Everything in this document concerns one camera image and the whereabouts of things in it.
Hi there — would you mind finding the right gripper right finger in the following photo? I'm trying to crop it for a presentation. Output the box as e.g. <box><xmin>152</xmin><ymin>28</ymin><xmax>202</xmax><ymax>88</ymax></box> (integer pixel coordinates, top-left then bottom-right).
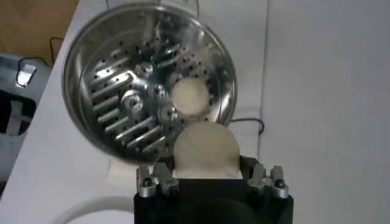
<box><xmin>240</xmin><ymin>155</ymin><xmax>289</xmax><ymax>199</ymax></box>

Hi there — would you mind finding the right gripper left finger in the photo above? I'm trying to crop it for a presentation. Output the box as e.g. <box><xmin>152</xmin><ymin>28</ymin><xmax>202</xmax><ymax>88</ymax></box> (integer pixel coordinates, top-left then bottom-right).
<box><xmin>136</xmin><ymin>161</ymin><xmax>180</xmax><ymax>198</ymax></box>

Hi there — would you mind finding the white steamed baozi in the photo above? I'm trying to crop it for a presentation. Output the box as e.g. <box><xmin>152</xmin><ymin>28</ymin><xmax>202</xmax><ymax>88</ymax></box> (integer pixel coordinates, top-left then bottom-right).
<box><xmin>172</xmin><ymin>121</ymin><xmax>241</xmax><ymax>180</ymax></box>
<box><xmin>171</xmin><ymin>77</ymin><xmax>211</xmax><ymax>116</ymax></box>

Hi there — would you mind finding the round glass pot lid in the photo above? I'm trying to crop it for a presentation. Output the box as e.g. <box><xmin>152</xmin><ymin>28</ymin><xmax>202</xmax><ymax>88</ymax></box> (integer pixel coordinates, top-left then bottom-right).
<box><xmin>105</xmin><ymin>0</ymin><xmax>200</xmax><ymax>19</ymax></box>

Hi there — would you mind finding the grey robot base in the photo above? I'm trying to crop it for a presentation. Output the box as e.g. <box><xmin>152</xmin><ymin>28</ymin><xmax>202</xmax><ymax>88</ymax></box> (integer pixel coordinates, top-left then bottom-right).
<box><xmin>0</xmin><ymin>53</ymin><xmax>51</xmax><ymax>195</ymax></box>

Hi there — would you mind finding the stainless steel steamer basket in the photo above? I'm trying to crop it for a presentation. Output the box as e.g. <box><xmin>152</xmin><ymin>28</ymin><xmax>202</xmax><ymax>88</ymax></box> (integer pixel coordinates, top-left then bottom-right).
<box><xmin>62</xmin><ymin>3</ymin><xmax>238</xmax><ymax>182</ymax></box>

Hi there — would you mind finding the white round plate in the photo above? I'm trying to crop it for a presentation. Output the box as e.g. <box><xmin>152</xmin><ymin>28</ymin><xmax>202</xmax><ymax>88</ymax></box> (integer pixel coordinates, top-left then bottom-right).
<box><xmin>50</xmin><ymin>196</ymin><xmax>137</xmax><ymax>224</ymax></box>

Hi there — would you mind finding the black cooker power cable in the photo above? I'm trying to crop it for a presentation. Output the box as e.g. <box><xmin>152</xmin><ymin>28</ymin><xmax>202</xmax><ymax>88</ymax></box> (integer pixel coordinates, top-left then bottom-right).
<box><xmin>230</xmin><ymin>117</ymin><xmax>264</xmax><ymax>135</ymax></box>

